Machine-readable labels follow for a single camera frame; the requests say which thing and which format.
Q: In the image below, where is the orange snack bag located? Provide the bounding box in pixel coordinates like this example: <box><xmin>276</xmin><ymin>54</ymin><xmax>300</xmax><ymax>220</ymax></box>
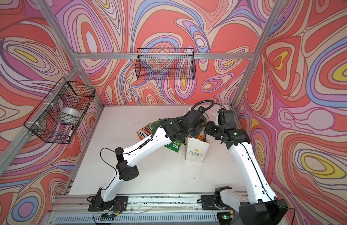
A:
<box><xmin>197</xmin><ymin>134</ymin><xmax>206</xmax><ymax>142</ymax></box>

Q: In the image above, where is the white paper bag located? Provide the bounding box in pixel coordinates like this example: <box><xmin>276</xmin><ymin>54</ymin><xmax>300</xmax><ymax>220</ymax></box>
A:
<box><xmin>185</xmin><ymin>128</ymin><xmax>210</xmax><ymax>164</ymax></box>

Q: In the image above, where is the green snack bag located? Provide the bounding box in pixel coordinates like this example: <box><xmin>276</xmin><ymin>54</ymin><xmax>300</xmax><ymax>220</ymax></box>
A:
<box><xmin>165</xmin><ymin>140</ymin><xmax>182</xmax><ymax>152</ymax></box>
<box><xmin>147</xmin><ymin>119</ymin><xmax>161</xmax><ymax>134</ymax></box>

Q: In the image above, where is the red Fox's candy bag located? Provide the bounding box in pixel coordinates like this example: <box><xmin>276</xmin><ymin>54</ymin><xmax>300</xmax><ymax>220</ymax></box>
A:
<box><xmin>137</xmin><ymin>126</ymin><xmax>152</xmax><ymax>140</ymax></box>

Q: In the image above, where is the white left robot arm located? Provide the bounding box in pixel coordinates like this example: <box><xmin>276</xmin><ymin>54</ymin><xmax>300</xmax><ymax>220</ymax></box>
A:
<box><xmin>89</xmin><ymin>100</ymin><xmax>215</xmax><ymax>212</ymax></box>

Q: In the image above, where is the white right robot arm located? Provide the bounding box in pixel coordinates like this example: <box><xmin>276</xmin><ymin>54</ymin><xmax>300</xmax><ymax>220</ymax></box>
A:
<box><xmin>205</xmin><ymin>109</ymin><xmax>291</xmax><ymax>225</ymax></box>

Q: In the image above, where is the black marker pen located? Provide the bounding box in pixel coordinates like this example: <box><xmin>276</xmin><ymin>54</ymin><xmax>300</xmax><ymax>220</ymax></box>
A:
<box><xmin>67</xmin><ymin>129</ymin><xmax>73</xmax><ymax>142</ymax></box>

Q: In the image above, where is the silver tape roll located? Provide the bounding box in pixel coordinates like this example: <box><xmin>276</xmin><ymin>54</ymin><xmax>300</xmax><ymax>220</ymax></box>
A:
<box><xmin>61</xmin><ymin>107</ymin><xmax>82</xmax><ymax>119</ymax></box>

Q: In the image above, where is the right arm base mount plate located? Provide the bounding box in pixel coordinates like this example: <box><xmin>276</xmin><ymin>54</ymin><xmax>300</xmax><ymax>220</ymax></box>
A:
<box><xmin>197</xmin><ymin>195</ymin><xmax>227</xmax><ymax>211</ymax></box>

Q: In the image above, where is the black wire basket back wall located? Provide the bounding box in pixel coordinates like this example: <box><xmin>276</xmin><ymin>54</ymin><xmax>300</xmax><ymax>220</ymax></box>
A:
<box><xmin>135</xmin><ymin>47</ymin><xmax>197</xmax><ymax>81</ymax></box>

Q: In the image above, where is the black wire basket wall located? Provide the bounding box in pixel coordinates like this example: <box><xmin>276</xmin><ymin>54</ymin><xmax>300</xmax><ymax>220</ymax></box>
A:
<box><xmin>135</xmin><ymin>47</ymin><xmax>197</xmax><ymax>81</ymax></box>
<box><xmin>23</xmin><ymin>77</ymin><xmax>96</xmax><ymax>144</ymax></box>

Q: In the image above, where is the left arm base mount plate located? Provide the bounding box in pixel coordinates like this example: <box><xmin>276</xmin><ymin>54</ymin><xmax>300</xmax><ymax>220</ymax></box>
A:
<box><xmin>86</xmin><ymin>195</ymin><xmax>128</xmax><ymax>212</ymax></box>

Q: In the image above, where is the aluminium frame post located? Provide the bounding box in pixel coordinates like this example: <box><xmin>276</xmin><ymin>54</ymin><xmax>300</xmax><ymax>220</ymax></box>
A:
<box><xmin>233</xmin><ymin>0</ymin><xmax>287</xmax><ymax>104</ymax></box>

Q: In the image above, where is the black wire basket left wall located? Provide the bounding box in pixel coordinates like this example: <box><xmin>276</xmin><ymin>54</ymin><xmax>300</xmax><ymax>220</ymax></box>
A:
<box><xmin>23</xmin><ymin>77</ymin><xmax>96</xmax><ymax>144</ymax></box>

